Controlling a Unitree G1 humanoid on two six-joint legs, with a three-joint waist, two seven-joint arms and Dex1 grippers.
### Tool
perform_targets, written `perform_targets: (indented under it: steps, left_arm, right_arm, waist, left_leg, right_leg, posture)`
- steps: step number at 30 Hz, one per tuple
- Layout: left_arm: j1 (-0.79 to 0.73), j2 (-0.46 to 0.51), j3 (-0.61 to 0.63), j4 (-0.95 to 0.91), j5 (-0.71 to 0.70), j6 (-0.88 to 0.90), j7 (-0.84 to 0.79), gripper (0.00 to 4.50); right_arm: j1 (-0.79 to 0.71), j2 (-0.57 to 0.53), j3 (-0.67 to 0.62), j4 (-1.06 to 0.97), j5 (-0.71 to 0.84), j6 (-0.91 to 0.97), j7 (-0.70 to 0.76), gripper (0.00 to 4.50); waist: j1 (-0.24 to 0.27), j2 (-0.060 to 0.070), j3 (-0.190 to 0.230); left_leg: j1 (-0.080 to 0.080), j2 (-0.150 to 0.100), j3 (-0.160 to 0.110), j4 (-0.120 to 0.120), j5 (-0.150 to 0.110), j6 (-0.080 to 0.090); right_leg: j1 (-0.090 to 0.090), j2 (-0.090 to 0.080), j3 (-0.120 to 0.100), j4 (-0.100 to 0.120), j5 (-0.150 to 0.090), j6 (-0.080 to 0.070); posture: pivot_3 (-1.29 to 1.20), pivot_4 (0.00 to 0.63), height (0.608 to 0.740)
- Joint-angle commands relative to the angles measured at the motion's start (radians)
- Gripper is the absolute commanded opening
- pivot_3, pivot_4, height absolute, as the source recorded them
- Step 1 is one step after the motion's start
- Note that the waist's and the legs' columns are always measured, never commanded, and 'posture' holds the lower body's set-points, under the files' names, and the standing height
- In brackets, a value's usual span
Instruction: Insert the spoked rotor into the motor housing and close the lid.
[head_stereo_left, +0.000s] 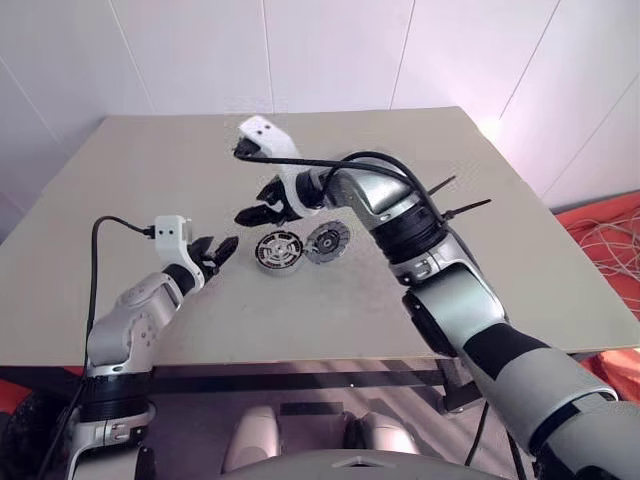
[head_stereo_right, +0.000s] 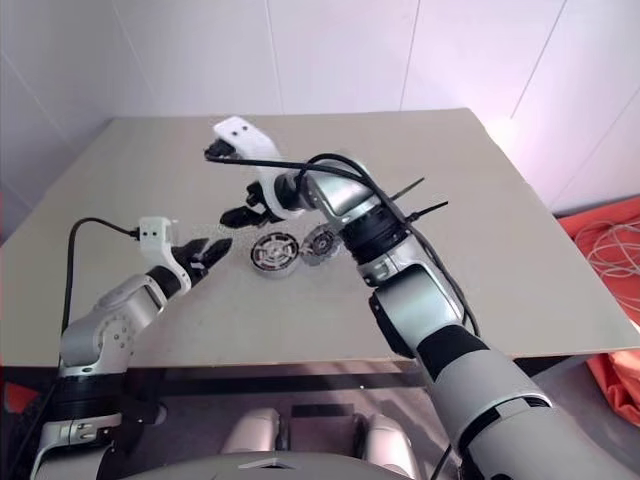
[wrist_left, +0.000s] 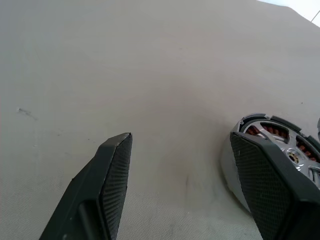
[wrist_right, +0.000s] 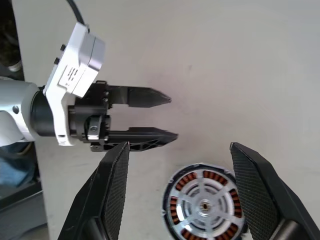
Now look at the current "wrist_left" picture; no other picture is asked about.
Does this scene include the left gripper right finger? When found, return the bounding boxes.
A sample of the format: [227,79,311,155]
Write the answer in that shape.
[229,131,320,240]

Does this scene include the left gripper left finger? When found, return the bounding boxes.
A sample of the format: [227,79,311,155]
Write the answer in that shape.
[38,131,134,240]

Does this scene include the grey motor housing copper windings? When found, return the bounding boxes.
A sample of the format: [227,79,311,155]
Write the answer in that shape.
[219,112,320,213]

